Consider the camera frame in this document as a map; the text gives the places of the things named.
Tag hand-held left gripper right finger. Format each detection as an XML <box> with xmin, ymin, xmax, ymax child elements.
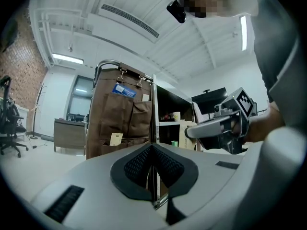
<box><xmin>153</xmin><ymin>143</ymin><xmax>246</xmax><ymax>230</ymax></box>

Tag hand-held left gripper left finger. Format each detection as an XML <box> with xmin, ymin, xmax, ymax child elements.
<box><xmin>30</xmin><ymin>143</ymin><xmax>166</xmax><ymax>230</ymax></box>

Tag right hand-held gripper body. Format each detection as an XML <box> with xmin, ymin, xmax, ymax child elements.
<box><xmin>199</xmin><ymin>87</ymin><xmax>259</xmax><ymax>154</ymax></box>

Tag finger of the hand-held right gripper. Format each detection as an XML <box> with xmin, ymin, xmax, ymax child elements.
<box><xmin>185</xmin><ymin>118</ymin><xmax>225</xmax><ymax>139</ymax></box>

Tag beige paper packet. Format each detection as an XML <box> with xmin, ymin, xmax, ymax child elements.
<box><xmin>109</xmin><ymin>132</ymin><xmax>124</xmax><ymax>147</ymax></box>

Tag brown fabric organizer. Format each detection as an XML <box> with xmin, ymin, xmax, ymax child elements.
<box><xmin>85</xmin><ymin>62</ymin><xmax>154</xmax><ymax>160</ymax></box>

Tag person's right forearm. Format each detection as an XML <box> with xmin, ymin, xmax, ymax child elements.
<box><xmin>242</xmin><ymin>101</ymin><xmax>287</xmax><ymax>144</ymax></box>

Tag brown housekeeping cart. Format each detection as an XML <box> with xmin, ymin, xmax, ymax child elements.
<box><xmin>85</xmin><ymin>59</ymin><xmax>204</xmax><ymax>210</ymax></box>

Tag person's right hand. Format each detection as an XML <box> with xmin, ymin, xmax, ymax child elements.
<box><xmin>229</xmin><ymin>120</ymin><xmax>242</xmax><ymax>135</ymax></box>

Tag cardboard box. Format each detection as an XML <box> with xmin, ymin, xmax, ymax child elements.
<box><xmin>179</xmin><ymin>124</ymin><xmax>198</xmax><ymax>151</ymax></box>

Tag black monitor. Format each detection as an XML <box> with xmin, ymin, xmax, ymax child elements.
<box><xmin>191</xmin><ymin>87</ymin><xmax>229</xmax><ymax>115</ymax></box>

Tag brown wooden cabinet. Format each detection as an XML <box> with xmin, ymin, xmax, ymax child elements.
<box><xmin>53</xmin><ymin>118</ymin><xmax>88</xmax><ymax>153</ymax></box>

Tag person's dark shirt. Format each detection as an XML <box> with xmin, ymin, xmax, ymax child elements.
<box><xmin>248</xmin><ymin>0</ymin><xmax>307</xmax><ymax>135</ymax></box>

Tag long ceiling light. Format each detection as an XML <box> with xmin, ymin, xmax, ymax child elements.
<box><xmin>240</xmin><ymin>15</ymin><xmax>248</xmax><ymax>52</ymax></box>
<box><xmin>51</xmin><ymin>52</ymin><xmax>85</xmax><ymax>65</ymax></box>

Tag metal clip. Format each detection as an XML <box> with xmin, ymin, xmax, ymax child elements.
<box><xmin>136</xmin><ymin>75</ymin><xmax>147</xmax><ymax>88</ymax></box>
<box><xmin>116</xmin><ymin>67</ymin><xmax>128</xmax><ymax>83</ymax></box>

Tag blue booklet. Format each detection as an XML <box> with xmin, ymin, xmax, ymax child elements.
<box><xmin>112</xmin><ymin>83</ymin><xmax>138</xmax><ymax>98</ymax></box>

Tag dark glass window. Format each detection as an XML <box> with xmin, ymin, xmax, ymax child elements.
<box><xmin>67</xmin><ymin>75</ymin><xmax>94</xmax><ymax>122</ymax></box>

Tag black coat rack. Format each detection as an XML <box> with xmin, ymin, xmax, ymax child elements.
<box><xmin>29</xmin><ymin>82</ymin><xmax>48</xmax><ymax>140</ymax></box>

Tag black office chair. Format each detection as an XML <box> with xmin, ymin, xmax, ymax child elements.
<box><xmin>0</xmin><ymin>75</ymin><xmax>30</xmax><ymax>158</ymax></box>

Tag ceiling air conditioner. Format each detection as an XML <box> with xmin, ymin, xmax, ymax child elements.
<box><xmin>87</xmin><ymin>3</ymin><xmax>161</xmax><ymax>45</ymax></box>

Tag black head-worn camera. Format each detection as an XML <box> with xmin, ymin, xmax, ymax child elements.
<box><xmin>166</xmin><ymin>0</ymin><xmax>187</xmax><ymax>24</ymax></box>

